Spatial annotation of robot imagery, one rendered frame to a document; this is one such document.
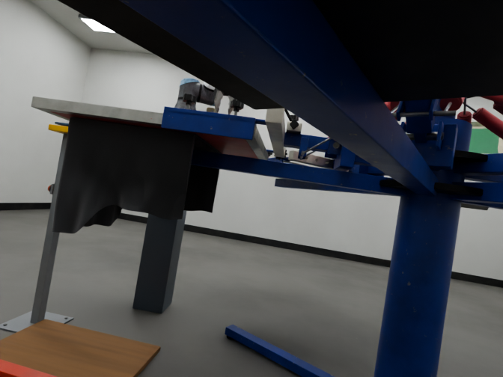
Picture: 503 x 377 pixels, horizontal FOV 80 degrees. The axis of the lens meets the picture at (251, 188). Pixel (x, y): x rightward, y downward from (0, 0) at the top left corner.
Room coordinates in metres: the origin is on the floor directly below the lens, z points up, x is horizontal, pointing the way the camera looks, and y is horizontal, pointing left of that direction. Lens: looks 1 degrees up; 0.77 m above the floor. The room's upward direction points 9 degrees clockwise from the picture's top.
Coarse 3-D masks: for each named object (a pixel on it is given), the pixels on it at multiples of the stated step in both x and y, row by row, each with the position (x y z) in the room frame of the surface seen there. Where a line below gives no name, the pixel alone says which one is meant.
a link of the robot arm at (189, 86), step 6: (186, 78) 1.82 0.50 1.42; (180, 84) 1.84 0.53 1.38; (186, 84) 1.82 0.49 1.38; (192, 84) 1.83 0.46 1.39; (198, 84) 1.85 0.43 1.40; (180, 90) 1.83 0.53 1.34; (186, 90) 1.82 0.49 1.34; (192, 90) 1.83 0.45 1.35; (198, 90) 1.84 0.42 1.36; (180, 96) 1.82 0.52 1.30; (198, 96) 1.85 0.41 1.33
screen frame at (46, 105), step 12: (36, 96) 1.03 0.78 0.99; (48, 108) 1.02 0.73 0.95; (60, 108) 1.02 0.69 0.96; (72, 108) 1.01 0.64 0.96; (84, 108) 1.00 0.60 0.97; (96, 108) 1.00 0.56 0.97; (108, 108) 0.99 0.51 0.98; (120, 108) 0.99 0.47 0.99; (120, 120) 1.02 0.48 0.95; (132, 120) 0.99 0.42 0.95; (144, 120) 0.98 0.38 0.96; (156, 120) 0.97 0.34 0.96; (252, 144) 1.08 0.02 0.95; (264, 156) 1.35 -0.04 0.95
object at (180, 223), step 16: (160, 224) 1.79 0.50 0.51; (176, 224) 1.78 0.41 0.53; (144, 240) 1.79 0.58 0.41; (160, 240) 1.78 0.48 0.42; (176, 240) 1.83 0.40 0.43; (144, 256) 1.79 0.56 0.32; (160, 256) 1.78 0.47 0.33; (176, 256) 1.89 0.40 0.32; (144, 272) 1.79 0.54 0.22; (160, 272) 1.78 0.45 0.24; (176, 272) 1.95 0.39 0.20; (144, 288) 1.79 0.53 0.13; (160, 288) 1.78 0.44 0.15; (144, 304) 1.79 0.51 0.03; (160, 304) 1.78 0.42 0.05
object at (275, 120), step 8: (272, 112) 0.88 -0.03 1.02; (280, 112) 0.87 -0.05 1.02; (272, 120) 0.88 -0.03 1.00; (280, 120) 0.87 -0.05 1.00; (272, 128) 0.94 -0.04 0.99; (280, 128) 0.93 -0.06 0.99; (272, 136) 1.07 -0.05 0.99; (280, 136) 1.05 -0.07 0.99; (272, 144) 1.23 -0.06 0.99; (280, 144) 1.20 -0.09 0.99; (280, 152) 1.39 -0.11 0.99
